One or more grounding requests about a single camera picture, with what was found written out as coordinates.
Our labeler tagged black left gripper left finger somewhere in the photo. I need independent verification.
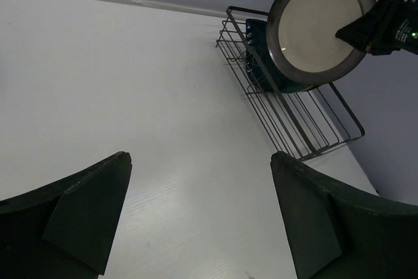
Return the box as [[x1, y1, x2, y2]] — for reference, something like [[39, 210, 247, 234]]
[[1, 152, 132, 276]]

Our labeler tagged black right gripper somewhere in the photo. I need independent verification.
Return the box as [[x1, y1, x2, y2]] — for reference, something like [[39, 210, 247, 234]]
[[335, 0, 417, 56]]

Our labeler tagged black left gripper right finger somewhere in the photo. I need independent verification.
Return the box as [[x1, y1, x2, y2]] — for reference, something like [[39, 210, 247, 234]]
[[270, 152, 417, 278]]

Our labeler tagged silver rimmed cream plate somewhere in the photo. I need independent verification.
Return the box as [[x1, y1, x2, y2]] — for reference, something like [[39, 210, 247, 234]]
[[266, 0, 376, 86]]

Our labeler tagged navy leaf shaped dish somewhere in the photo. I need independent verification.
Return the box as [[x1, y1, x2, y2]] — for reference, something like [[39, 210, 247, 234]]
[[244, 18, 316, 94]]

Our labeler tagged black wire dish rack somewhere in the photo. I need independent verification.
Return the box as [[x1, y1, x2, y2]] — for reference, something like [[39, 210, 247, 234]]
[[216, 6, 365, 161]]

